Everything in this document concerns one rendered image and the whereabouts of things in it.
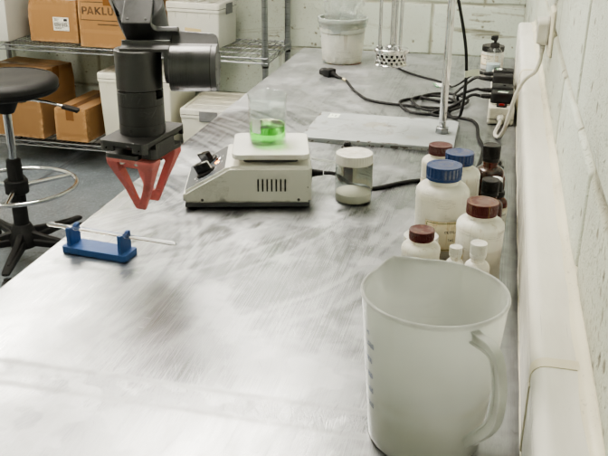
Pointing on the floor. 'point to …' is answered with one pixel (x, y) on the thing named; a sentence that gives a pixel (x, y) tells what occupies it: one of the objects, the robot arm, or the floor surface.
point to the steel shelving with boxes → (26, 112)
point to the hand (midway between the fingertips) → (147, 198)
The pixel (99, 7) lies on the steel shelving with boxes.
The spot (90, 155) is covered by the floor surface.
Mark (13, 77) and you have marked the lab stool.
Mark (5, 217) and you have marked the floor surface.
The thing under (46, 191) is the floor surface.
